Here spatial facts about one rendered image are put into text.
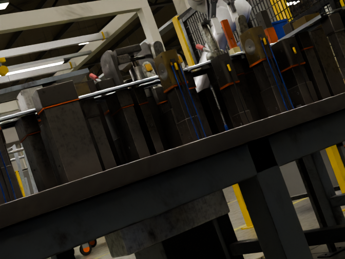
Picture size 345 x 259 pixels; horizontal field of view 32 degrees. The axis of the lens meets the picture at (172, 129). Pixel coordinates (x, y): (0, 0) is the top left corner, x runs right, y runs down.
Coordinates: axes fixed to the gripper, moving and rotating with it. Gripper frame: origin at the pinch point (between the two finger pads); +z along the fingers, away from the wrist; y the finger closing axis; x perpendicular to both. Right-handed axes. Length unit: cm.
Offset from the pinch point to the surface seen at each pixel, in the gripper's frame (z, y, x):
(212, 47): 4.4, 13.4, 1.2
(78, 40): -219, 744, -226
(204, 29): -4.2, 14.7, 1.4
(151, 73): 8.6, 12.6, 32.4
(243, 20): 4.3, -18.2, 5.3
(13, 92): -1, 28, 82
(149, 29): -179, 626, -297
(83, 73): -1, 27, 54
